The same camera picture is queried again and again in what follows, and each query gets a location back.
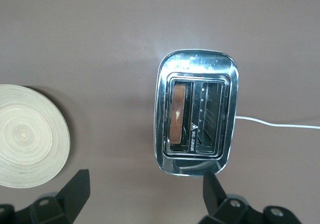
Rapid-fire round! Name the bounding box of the round light wooden plate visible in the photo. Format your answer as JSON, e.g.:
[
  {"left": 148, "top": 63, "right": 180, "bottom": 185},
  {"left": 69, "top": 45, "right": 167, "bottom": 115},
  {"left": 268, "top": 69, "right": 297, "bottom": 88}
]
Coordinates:
[{"left": 0, "top": 84, "right": 71, "bottom": 189}]

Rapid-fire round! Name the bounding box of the slice of brown bread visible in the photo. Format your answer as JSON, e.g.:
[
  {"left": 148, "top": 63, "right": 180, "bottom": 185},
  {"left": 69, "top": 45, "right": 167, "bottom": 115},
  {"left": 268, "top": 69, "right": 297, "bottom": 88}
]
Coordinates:
[{"left": 169, "top": 82, "right": 187, "bottom": 145}]

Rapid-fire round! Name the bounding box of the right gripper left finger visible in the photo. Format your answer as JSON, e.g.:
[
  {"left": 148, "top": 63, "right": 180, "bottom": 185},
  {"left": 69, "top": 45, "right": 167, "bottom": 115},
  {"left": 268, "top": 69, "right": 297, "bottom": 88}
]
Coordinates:
[{"left": 0, "top": 169, "right": 91, "bottom": 224}]

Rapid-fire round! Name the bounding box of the white toaster power cord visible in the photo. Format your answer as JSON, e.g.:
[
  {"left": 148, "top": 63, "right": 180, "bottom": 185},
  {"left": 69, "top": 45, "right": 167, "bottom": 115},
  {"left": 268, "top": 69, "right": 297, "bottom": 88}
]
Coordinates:
[{"left": 234, "top": 115, "right": 320, "bottom": 130}]

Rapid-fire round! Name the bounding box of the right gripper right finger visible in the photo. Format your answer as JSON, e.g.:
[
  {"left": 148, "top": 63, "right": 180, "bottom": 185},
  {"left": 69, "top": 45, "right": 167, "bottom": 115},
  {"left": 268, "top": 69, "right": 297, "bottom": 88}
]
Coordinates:
[{"left": 199, "top": 172, "right": 301, "bottom": 224}]

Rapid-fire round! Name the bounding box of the chrome two-slot toaster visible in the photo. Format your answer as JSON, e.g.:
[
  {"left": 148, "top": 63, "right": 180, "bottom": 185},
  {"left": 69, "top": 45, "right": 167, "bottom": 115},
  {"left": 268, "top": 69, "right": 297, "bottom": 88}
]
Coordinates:
[{"left": 153, "top": 48, "right": 240, "bottom": 178}]

